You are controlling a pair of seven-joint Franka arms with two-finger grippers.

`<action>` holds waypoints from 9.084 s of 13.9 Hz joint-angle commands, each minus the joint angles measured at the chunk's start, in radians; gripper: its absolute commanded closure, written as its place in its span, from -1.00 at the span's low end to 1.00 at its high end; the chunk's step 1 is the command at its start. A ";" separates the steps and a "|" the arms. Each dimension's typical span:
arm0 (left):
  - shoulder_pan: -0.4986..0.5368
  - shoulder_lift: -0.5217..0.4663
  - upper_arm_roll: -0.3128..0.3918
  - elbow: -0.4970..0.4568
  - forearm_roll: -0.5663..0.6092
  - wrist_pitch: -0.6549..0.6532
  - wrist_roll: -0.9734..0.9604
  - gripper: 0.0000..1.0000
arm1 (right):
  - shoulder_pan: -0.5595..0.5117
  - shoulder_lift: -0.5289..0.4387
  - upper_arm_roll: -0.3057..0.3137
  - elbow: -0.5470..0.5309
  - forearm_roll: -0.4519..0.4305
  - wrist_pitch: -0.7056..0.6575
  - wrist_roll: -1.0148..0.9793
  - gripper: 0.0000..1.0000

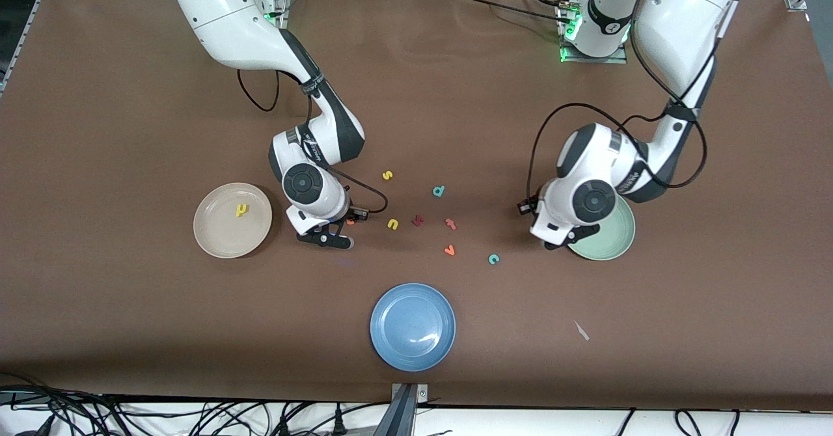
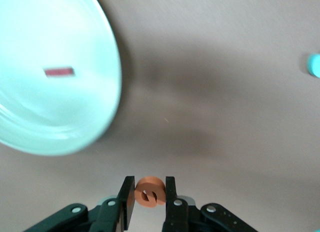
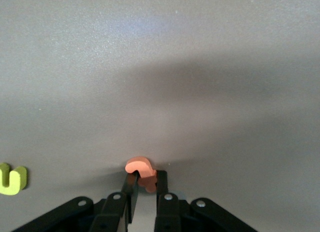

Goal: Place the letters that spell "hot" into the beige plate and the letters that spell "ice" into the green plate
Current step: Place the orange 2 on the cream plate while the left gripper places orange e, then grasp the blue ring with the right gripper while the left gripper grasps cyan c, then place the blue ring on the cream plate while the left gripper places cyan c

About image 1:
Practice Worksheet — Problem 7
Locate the green plate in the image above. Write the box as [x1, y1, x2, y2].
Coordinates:
[568, 194, 636, 262]

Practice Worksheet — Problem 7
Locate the beige brown plate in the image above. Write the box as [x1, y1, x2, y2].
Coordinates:
[193, 183, 273, 259]

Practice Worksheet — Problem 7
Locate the blue plate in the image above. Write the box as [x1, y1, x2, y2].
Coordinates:
[370, 283, 456, 372]

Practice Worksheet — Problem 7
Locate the brown table cover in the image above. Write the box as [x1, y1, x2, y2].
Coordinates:
[0, 0, 833, 412]

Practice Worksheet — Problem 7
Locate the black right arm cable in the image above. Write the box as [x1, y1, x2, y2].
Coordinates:
[238, 70, 389, 217]

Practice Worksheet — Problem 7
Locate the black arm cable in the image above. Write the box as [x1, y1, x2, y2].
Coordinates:
[238, 70, 389, 217]
[524, 0, 709, 204]

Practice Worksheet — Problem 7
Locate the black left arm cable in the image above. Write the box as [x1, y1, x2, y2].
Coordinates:
[524, 0, 709, 204]

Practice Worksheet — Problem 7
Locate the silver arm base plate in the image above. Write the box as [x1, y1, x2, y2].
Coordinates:
[560, 0, 629, 64]
[260, 0, 290, 30]

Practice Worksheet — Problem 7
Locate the long black base cable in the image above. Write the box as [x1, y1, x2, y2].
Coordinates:
[454, 0, 573, 27]

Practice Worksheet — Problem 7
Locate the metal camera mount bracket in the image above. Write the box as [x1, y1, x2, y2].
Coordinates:
[371, 383, 430, 436]

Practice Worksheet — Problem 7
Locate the thick black floor cable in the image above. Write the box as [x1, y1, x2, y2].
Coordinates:
[0, 372, 141, 436]

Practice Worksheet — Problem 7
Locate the aluminium frame rail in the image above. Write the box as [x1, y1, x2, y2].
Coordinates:
[0, 0, 46, 95]

